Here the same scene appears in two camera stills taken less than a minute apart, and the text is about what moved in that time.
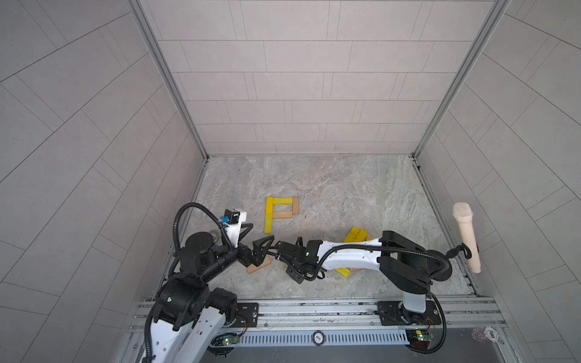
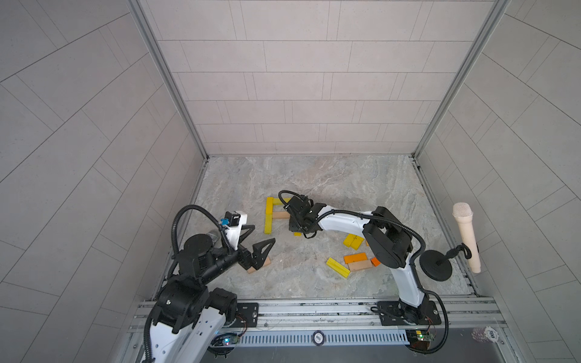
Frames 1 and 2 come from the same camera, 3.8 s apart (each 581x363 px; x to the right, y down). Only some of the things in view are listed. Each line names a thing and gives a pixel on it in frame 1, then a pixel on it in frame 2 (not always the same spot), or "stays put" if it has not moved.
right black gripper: (293, 276) -> (292, 225)
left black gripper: (255, 258) stays put
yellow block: (268, 223) stays put
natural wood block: (253, 268) stays put
